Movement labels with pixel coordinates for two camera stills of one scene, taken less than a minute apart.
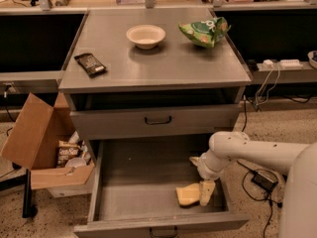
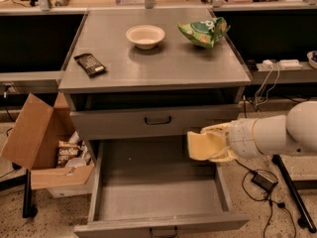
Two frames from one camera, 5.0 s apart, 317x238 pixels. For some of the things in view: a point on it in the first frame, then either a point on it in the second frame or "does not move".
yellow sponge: [188, 194] to [204, 145]
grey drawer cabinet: [147, 89] does not move
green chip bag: [205, 32] does not move
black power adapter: [263, 181] does not move
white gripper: [207, 173] to [241, 138]
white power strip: [267, 64] does not move
